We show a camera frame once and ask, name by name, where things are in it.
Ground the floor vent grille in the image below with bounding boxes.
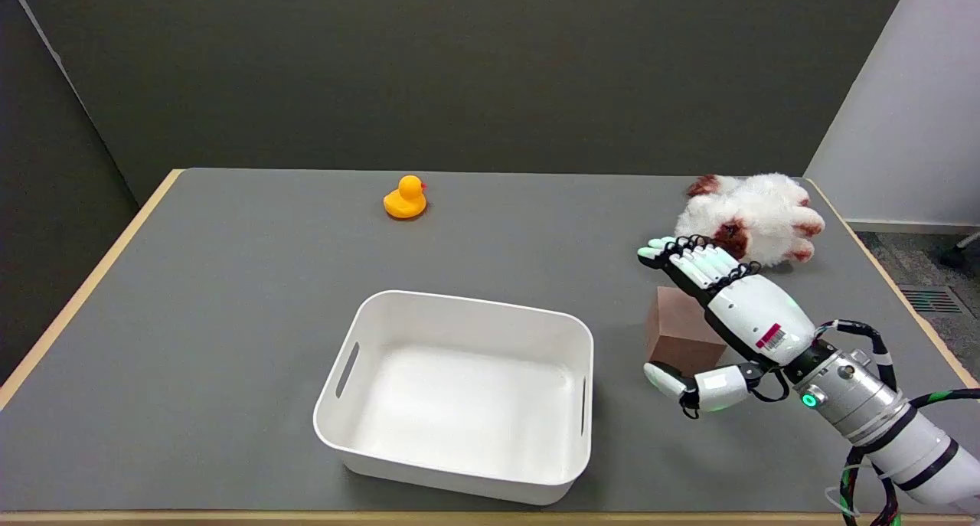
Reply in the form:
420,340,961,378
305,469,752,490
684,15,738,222
897,284,964,315

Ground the white plastic bin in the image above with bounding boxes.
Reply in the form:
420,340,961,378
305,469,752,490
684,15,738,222
312,289,595,506

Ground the white brown plush toy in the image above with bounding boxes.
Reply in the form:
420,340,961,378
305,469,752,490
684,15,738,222
674,173,826,268

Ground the brown wooden cube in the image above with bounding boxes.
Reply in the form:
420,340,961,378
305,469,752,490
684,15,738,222
645,286,728,377

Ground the yellow rubber duck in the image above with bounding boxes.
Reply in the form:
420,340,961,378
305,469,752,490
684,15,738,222
383,175,428,221

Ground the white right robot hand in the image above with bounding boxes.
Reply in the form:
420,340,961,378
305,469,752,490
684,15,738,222
637,235,818,420

